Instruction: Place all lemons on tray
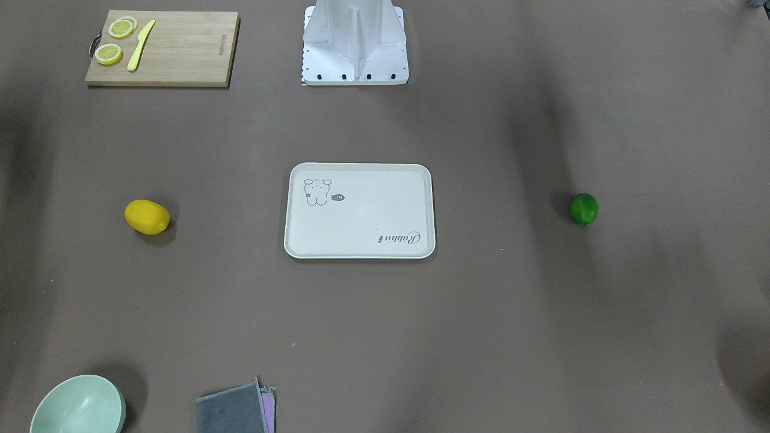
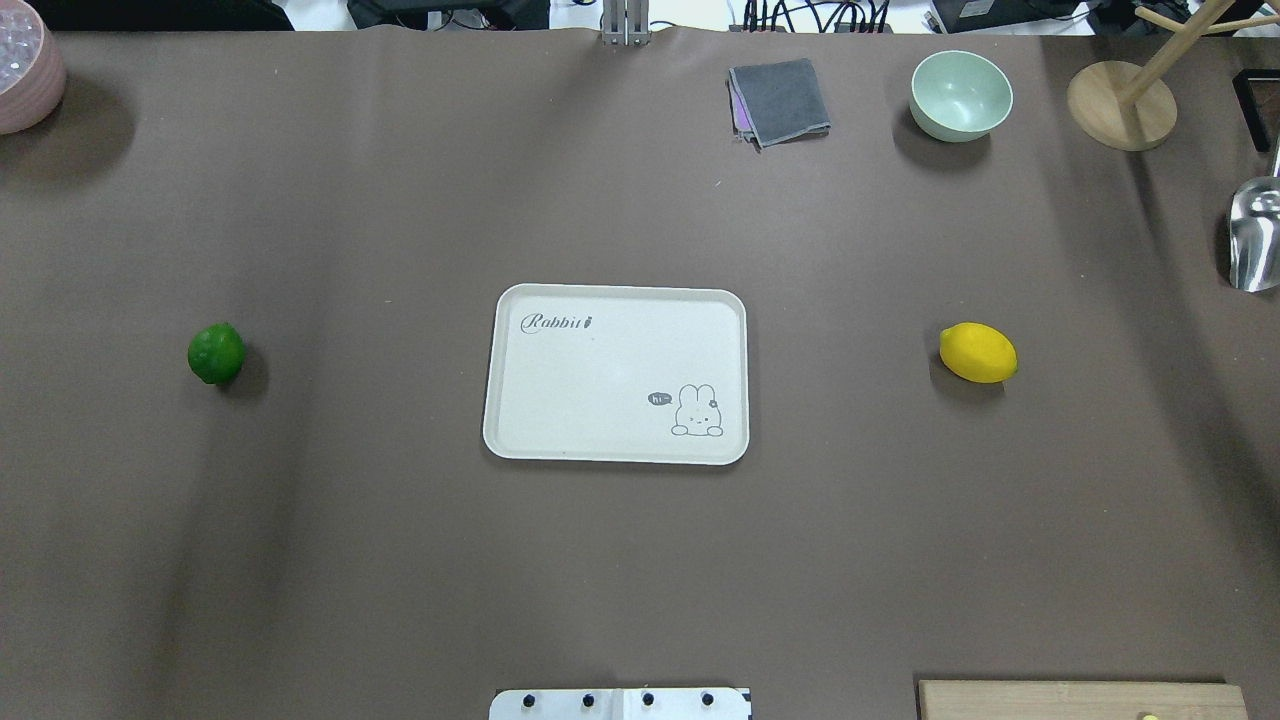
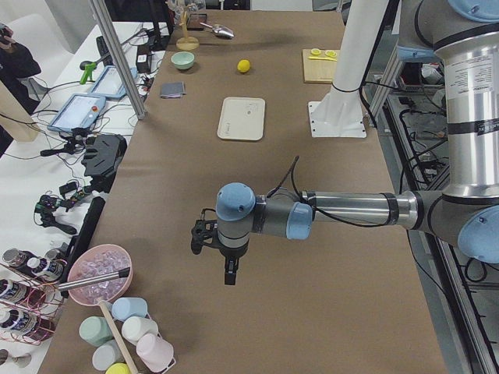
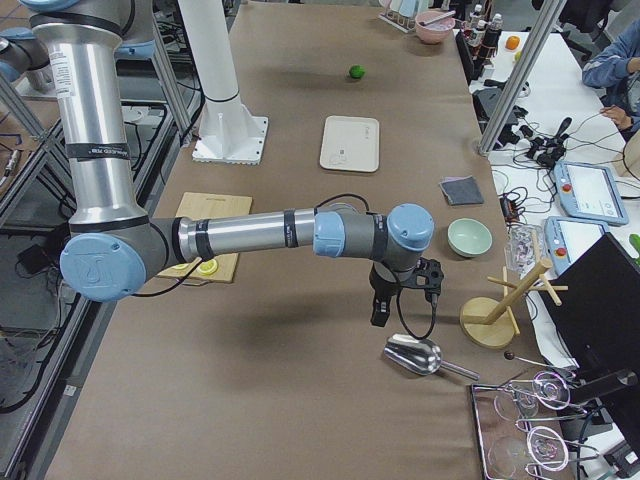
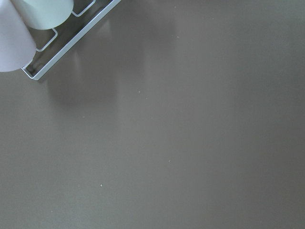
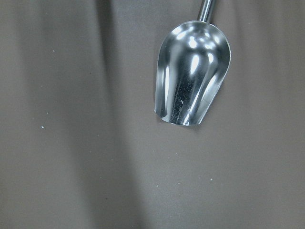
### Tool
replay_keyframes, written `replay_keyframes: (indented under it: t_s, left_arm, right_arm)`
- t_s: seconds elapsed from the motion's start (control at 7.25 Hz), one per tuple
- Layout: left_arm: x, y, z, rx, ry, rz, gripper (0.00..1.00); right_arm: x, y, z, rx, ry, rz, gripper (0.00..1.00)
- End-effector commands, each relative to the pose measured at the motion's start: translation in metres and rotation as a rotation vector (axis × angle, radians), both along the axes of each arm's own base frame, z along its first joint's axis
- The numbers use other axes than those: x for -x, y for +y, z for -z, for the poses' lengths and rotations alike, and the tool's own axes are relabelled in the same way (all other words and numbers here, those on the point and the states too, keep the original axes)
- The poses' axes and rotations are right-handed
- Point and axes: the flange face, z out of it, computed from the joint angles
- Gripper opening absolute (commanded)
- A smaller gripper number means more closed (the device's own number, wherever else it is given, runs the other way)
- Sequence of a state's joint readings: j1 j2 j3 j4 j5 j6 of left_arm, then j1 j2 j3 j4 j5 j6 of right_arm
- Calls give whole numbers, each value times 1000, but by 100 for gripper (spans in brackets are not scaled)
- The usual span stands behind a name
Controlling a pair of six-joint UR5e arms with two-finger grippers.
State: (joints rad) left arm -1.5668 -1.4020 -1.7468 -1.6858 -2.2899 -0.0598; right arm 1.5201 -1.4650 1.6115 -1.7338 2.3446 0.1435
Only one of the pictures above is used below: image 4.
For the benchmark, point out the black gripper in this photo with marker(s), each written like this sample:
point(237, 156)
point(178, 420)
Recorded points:
point(382, 288)

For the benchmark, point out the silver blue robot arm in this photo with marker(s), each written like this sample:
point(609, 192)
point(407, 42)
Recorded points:
point(116, 247)

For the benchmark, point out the white rectangular tray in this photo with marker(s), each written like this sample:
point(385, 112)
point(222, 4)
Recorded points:
point(350, 144)

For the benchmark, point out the metal glass rack tray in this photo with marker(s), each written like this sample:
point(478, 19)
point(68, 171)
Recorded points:
point(503, 416)

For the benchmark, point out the metal scoop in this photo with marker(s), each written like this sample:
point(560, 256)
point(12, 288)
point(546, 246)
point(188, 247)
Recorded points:
point(422, 357)

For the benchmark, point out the wooden mug tree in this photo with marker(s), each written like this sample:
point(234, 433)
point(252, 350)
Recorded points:
point(491, 323)

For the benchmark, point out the mint green bowl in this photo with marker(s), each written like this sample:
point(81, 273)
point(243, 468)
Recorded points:
point(469, 237)

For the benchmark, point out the grey folded cloth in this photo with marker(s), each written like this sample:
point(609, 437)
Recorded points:
point(460, 191)

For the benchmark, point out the clear plastic bag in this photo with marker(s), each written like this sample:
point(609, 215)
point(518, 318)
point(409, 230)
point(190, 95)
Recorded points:
point(522, 243)

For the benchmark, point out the clear glass upper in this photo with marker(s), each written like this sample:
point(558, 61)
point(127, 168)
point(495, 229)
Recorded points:
point(551, 390)

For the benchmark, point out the clear glass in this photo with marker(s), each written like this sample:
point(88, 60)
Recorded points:
point(547, 449)
point(551, 390)

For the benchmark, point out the blue teach pendant lower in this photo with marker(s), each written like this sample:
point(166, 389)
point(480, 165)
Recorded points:
point(567, 239)

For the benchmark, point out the blue teach pendant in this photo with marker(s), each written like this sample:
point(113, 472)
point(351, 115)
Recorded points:
point(567, 239)
point(589, 191)

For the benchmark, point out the black monitor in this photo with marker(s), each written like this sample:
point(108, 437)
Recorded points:
point(598, 318)

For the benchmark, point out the clear glass lower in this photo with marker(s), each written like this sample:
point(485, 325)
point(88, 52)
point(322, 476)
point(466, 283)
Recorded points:
point(547, 449)

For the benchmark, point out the blue teach pendant upper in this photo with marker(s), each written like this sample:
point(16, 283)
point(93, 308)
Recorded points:
point(589, 191)

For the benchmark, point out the green lime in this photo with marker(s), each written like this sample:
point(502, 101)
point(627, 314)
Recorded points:
point(356, 72)

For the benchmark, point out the pink bowl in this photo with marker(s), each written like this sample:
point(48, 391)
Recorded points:
point(432, 28)

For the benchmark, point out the dark bottle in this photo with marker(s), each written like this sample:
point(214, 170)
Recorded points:
point(493, 33)

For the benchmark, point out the white dish rack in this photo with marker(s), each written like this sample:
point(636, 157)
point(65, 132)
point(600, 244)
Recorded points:
point(400, 14)

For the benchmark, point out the orange fruit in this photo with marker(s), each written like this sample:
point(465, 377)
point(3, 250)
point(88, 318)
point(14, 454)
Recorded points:
point(512, 42)

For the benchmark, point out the person in blue jacket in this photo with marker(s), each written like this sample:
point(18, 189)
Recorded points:
point(616, 70)

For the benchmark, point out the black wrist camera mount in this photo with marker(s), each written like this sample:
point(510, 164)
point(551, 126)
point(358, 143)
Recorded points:
point(427, 275)

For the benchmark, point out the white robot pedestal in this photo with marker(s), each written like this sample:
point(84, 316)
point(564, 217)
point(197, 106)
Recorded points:
point(228, 132)

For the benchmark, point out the aluminium frame post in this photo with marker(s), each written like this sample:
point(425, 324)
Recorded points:
point(534, 44)

